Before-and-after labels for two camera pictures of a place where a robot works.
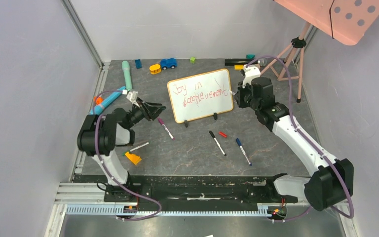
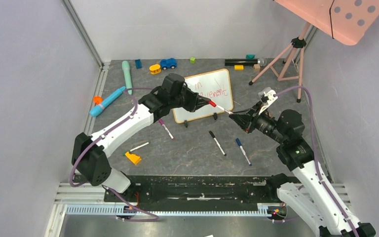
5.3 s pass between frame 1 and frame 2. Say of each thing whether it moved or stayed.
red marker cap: moved
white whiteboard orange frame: stayed
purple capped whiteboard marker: stayed
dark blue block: stayed
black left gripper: moved
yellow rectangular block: stayed
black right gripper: moved
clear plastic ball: stayed
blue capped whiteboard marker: stayed
